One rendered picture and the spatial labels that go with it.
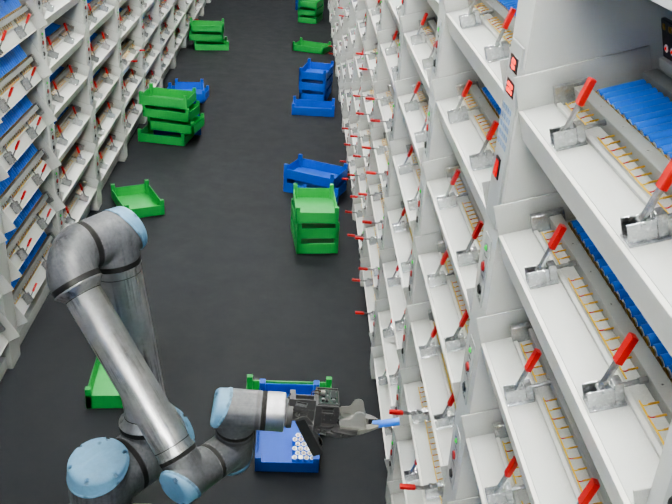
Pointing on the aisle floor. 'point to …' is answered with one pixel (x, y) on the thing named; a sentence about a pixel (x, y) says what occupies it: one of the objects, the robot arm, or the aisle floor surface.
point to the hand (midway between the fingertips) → (372, 425)
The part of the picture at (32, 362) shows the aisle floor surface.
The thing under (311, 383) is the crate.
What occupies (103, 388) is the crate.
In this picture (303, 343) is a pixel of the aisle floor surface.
